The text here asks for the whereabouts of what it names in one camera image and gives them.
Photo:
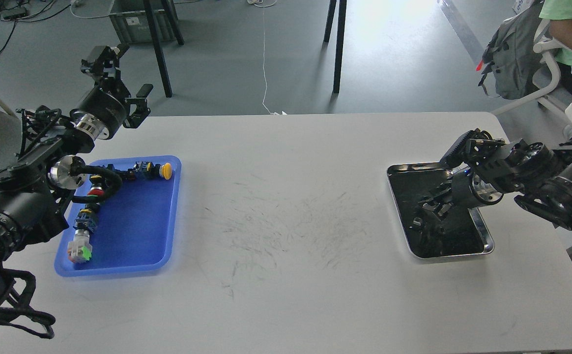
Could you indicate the white office chair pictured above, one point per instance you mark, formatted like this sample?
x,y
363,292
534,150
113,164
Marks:
x,y
549,94

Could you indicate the grey backpack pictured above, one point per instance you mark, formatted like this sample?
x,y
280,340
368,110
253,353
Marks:
x,y
509,56

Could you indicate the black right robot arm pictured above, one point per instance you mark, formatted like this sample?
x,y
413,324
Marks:
x,y
541,177

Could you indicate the silver metal tray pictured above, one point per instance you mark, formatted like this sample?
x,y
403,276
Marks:
x,y
467,235

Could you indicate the green push button switch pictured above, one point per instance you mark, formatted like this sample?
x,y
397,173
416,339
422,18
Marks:
x,y
93,207

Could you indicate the black table leg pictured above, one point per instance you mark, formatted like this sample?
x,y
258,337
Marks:
x,y
340,31
158,51

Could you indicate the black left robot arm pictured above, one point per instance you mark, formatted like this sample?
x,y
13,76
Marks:
x,y
49,174

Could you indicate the yellow push button switch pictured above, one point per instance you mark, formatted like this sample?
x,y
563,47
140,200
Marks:
x,y
149,170

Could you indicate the black table leg right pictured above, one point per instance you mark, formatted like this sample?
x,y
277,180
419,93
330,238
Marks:
x,y
340,31

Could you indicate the black table leg left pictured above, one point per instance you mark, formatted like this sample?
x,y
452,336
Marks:
x,y
158,51

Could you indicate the white green switch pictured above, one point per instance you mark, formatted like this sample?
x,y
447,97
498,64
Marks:
x,y
79,248

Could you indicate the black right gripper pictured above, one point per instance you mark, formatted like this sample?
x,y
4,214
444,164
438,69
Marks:
x,y
466,189

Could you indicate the blue black switch block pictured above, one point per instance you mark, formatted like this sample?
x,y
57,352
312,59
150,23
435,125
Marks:
x,y
86,219

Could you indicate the blue plastic tray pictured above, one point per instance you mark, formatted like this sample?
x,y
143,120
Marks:
x,y
136,225

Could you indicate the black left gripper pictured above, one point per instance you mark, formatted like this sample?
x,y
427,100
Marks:
x,y
101,113

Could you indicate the grey plastic crate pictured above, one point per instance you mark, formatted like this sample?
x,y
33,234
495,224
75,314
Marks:
x,y
129,20

